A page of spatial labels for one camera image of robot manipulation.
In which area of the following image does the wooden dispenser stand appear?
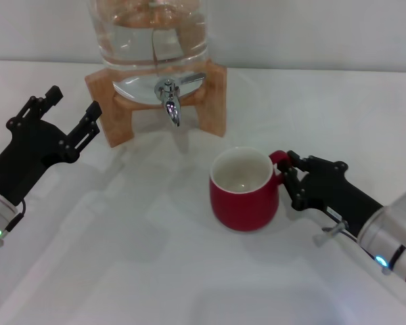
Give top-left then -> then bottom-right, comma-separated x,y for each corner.
84,59 -> 228,148

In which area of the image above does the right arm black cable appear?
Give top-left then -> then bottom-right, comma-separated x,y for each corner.
313,221 -> 390,275

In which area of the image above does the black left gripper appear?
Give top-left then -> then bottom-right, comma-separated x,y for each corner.
0,85 -> 104,207

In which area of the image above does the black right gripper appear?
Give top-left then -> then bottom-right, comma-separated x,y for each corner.
277,150 -> 384,238

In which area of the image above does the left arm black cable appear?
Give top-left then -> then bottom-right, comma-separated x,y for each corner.
1,199 -> 27,240

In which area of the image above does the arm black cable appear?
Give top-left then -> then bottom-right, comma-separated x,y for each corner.
313,221 -> 390,275
1,199 -> 27,240

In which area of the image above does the chrome faucet spout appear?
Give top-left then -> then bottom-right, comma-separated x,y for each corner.
154,78 -> 183,128

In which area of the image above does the glass water dispenser jar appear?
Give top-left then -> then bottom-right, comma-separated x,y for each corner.
87,0 -> 210,106

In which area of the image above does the red ceramic cup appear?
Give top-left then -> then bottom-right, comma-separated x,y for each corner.
208,146 -> 291,233

